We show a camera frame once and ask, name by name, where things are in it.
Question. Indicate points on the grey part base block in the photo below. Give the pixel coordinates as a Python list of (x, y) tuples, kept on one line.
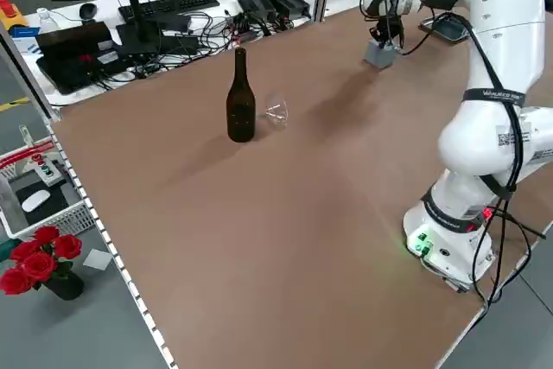
[(379, 58)]

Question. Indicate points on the red rose bouquet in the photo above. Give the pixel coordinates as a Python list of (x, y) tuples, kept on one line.
[(34, 256)]

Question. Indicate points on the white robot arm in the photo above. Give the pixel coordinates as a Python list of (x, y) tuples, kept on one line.
[(505, 19)]

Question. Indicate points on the dark brown glass bottle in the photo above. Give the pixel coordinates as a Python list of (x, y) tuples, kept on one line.
[(241, 105)]

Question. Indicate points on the black mouse pad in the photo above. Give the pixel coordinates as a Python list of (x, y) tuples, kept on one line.
[(58, 204)]

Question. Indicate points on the black flower vase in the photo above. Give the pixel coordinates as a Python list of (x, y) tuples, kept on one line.
[(65, 287)]

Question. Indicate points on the silver metal tray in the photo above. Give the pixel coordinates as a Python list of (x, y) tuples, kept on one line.
[(445, 32)]

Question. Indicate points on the black keyboard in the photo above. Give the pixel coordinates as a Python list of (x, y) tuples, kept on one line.
[(168, 5)]

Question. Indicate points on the white plastic basket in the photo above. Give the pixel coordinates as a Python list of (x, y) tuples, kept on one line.
[(52, 218)]

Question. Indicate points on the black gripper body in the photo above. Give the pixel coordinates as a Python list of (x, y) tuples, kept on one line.
[(391, 25)]

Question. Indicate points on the grey button control box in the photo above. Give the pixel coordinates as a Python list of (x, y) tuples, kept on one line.
[(49, 172)]

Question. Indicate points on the clear plastic water bottle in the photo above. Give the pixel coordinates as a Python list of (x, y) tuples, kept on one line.
[(47, 21)]

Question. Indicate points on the black computer mouse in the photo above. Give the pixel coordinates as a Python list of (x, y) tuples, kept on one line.
[(88, 10)]

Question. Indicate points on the white paper card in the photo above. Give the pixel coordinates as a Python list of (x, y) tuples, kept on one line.
[(97, 259)]

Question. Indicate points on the clear wine glass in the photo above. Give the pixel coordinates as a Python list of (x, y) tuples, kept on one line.
[(276, 112)]

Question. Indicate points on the white computer mouse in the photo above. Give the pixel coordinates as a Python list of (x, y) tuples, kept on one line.
[(35, 200)]

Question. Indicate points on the aluminium corner frame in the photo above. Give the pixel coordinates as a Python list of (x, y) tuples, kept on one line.
[(26, 75)]

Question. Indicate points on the blue paper box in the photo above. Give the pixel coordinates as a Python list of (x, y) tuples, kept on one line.
[(26, 32)]

